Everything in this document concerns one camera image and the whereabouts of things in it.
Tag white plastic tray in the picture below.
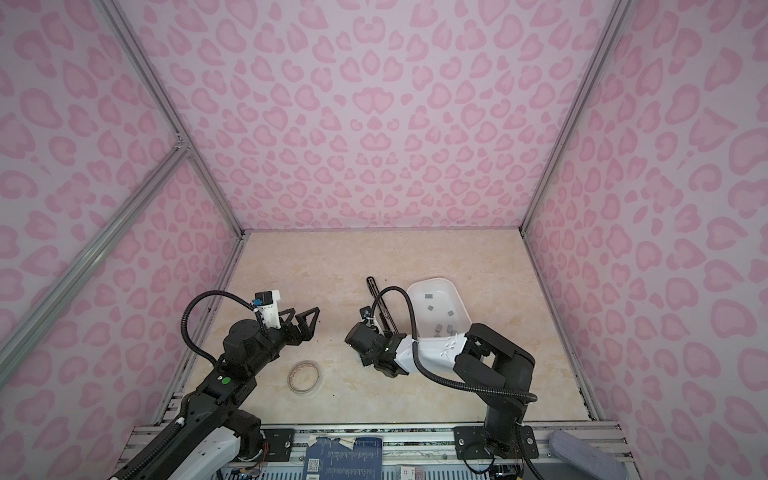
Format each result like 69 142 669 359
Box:
407 277 472 338

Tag black stapler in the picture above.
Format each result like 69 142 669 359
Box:
366 276 399 333

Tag grey cloth pad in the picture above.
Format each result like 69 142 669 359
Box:
549 430 627 480

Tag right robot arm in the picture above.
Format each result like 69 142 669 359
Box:
344 286 538 459

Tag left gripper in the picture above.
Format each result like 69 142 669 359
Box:
249 305 318 379

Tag clear tape roll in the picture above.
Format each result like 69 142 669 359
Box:
287 360 322 396

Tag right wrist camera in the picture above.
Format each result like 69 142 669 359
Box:
359 306 375 326

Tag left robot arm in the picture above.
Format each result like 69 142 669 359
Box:
112 290 320 479

